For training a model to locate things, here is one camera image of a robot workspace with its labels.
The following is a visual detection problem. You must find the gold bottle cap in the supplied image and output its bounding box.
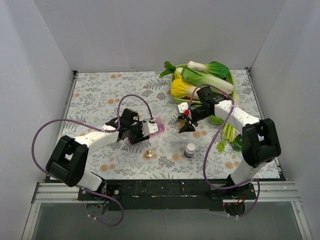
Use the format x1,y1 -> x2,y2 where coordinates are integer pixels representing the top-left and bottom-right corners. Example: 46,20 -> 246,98
145,149 -> 153,158

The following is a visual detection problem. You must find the clear bottle of yellow pills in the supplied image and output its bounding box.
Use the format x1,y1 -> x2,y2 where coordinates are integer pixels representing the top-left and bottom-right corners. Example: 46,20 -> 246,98
176,119 -> 186,130

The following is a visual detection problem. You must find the pink weekly pill organizer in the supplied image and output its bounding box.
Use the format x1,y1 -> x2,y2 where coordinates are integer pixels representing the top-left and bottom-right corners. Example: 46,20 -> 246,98
149,116 -> 165,138

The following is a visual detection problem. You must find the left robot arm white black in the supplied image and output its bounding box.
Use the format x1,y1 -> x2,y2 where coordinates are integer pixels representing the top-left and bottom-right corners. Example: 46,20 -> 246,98
45,108 -> 159,200

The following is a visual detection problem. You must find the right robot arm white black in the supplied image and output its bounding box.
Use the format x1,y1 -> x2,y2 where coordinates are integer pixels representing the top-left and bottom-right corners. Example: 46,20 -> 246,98
177,84 -> 281,199

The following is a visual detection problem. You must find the round green cabbage toy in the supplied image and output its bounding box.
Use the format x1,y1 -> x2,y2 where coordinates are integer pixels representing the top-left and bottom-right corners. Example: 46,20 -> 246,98
209,116 -> 224,125

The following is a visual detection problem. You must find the white bottle blue label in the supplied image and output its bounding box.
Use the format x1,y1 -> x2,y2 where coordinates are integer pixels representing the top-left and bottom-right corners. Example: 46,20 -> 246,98
184,142 -> 196,158

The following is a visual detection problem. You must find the green plastic tray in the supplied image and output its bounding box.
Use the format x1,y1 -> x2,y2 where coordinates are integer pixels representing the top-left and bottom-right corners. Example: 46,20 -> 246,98
170,64 -> 235,103

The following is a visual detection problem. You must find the celery stalk toy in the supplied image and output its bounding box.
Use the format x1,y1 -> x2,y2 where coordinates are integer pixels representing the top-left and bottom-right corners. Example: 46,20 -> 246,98
216,123 -> 237,153

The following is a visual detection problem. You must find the yellow napa cabbage toy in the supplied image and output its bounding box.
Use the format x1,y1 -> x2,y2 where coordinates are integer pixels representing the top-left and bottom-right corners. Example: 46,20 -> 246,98
170,78 -> 196,99

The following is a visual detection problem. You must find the floral table mat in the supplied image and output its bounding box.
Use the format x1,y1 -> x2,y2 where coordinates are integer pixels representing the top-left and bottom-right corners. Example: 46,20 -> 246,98
48,69 -> 281,181

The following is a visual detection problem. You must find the green napa cabbage toy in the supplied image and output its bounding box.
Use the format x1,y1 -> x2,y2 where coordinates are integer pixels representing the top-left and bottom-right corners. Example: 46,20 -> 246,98
180,67 -> 234,94

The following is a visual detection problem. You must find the bok choy toy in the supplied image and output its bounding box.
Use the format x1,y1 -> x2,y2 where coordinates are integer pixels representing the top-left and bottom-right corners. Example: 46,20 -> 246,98
187,61 -> 230,79

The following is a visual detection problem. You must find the green glass bottle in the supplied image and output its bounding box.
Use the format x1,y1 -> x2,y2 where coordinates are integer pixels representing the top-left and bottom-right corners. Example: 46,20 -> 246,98
232,134 -> 242,152

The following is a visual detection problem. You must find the leafy green herb toy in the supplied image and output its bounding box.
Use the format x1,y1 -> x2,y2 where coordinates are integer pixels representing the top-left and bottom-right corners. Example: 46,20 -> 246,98
159,61 -> 176,79

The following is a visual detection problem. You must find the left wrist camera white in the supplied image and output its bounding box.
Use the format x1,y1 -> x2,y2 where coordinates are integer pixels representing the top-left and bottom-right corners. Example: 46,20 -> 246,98
142,121 -> 158,137

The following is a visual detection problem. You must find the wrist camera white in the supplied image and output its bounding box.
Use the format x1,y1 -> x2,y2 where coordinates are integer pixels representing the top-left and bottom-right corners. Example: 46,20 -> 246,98
177,102 -> 191,119
142,121 -> 158,137

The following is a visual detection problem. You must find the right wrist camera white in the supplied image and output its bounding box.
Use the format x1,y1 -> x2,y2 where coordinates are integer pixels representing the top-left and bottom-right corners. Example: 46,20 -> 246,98
177,102 -> 191,119

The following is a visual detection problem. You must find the black front table rail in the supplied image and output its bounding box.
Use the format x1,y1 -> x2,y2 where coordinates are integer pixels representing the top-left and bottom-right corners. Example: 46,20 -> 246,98
77,179 -> 256,211

